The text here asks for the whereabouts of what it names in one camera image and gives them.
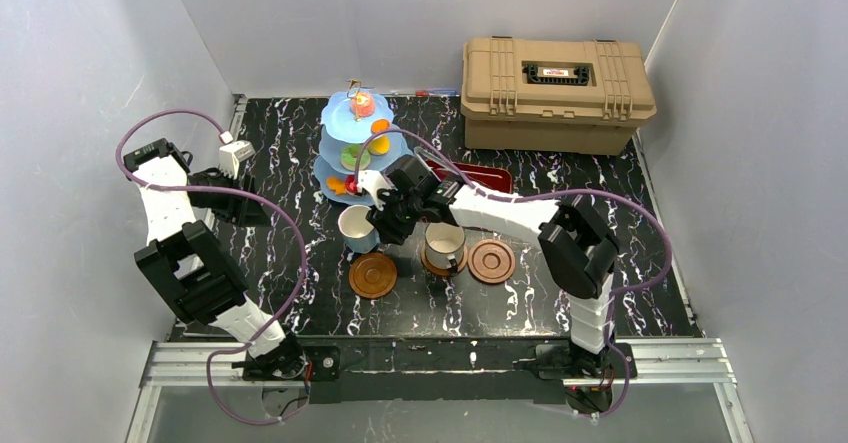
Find pink sugared cake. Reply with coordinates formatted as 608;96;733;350
350;91;376;120

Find beige ribbed mug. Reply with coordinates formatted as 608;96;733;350
424;223;466;268

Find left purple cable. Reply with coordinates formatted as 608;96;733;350
115;109;310;426

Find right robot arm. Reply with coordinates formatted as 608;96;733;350
356;155;620;355

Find light blue cup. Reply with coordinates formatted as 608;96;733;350
337;205;379;254

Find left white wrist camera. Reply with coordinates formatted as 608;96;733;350
218;140;255;179

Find blue three-tier cake stand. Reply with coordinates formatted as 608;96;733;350
313;85;411;206

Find red rectangular tray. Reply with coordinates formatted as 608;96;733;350
437;163;513;193

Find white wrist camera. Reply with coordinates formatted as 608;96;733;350
218;140;255;179
356;170;393;211

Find tan plastic toolbox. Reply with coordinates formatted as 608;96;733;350
460;37;657;156

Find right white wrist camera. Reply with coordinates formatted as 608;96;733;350
356;170;393;211

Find red glazed donut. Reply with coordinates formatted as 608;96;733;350
344;175;360;196

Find green glazed donut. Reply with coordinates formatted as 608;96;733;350
340;144;371;171

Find orange fish cookie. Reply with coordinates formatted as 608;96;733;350
325;176;348;196

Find silver metal tongs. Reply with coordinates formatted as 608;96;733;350
413;146;492;189

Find red blue pen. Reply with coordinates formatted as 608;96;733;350
414;88;458;98

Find yellow cake slice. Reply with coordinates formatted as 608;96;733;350
367;135;391;156

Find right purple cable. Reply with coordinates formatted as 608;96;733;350
354;128;674;421

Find purple cable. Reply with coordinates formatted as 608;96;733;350
115;109;310;426
354;128;674;421

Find round brown wooden box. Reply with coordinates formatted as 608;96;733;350
420;247;468;277

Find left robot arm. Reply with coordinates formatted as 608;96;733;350
122;138;303;372

